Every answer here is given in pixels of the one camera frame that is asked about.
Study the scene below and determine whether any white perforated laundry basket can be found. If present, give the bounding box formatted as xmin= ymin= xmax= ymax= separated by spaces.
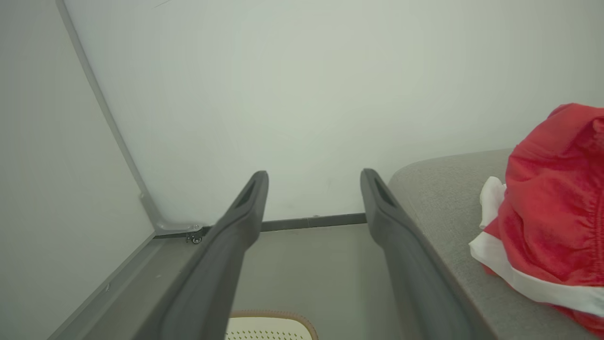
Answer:
xmin=226 ymin=310 xmax=319 ymax=340

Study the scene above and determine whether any black baseboard strip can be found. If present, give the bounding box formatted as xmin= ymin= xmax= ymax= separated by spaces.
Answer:
xmin=203 ymin=213 xmax=368 ymax=233

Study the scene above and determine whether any red and white garment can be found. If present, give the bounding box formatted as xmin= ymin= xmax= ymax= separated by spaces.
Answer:
xmin=469 ymin=103 xmax=604 ymax=337

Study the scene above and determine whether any grey metal corner bracket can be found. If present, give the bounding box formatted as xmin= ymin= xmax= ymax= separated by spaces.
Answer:
xmin=139 ymin=191 xmax=204 ymax=237

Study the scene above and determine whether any grey metal partition frame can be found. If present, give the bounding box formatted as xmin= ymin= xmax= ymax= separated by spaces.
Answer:
xmin=47 ymin=0 xmax=199 ymax=340

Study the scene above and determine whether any grey upholstered seat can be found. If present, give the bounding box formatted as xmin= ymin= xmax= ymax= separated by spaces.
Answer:
xmin=388 ymin=149 xmax=604 ymax=340

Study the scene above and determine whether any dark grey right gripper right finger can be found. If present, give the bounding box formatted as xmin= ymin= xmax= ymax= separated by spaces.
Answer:
xmin=360 ymin=169 xmax=496 ymax=340

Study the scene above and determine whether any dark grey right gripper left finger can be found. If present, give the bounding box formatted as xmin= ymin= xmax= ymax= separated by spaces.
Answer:
xmin=137 ymin=171 xmax=270 ymax=340

